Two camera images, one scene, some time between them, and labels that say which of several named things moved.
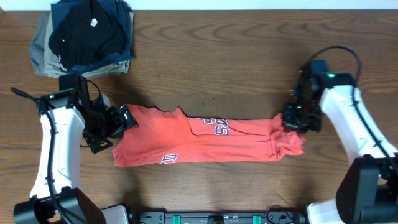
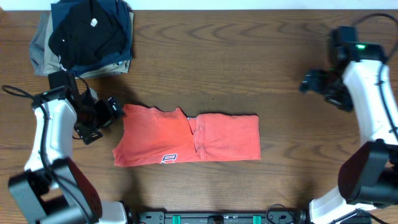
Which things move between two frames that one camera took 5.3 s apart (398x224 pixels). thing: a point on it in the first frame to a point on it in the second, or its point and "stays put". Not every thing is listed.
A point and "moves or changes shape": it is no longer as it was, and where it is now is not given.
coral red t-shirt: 170,136 moves or changes shape
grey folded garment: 37,46 stays put
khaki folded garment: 55,69 stays put
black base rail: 220,218 stays put
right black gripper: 298,117 to 325,88
